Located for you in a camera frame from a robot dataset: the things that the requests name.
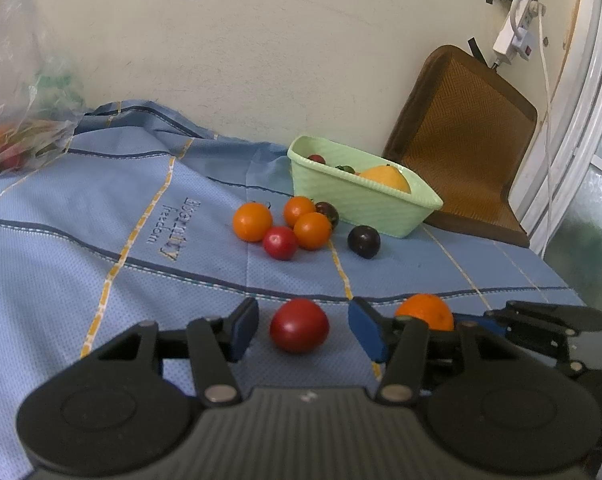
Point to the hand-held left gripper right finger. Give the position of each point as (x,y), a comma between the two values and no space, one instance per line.
(368,330)

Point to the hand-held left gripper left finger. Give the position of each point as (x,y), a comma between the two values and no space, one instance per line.
(243,330)

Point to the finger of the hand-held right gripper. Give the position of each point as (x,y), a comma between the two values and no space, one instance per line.
(541,347)
(556,317)

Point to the dark purple cherry tomato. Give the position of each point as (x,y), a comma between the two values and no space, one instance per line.
(328,211)
(364,241)

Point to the orange cherry tomato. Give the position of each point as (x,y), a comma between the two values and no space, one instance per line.
(298,209)
(252,221)

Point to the light green plastic basket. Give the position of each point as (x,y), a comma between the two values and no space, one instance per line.
(371,205)

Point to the large yellow orange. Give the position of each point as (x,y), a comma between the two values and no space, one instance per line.
(386,177)

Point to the green cherry tomato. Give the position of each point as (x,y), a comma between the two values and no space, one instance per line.
(346,168)

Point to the blue striped blanket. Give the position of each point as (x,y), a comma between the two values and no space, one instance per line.
(106,240)

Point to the brown woven seat cushion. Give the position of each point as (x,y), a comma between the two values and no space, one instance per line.
(466,145)

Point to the black tape strip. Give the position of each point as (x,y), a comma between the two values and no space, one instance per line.
(478,49)

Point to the white power strip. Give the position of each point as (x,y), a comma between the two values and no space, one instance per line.
(513,35)

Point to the clear plastic bag of produce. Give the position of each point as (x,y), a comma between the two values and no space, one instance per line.
(16,85)

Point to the white window frame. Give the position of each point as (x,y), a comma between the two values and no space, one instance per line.
(581,85)

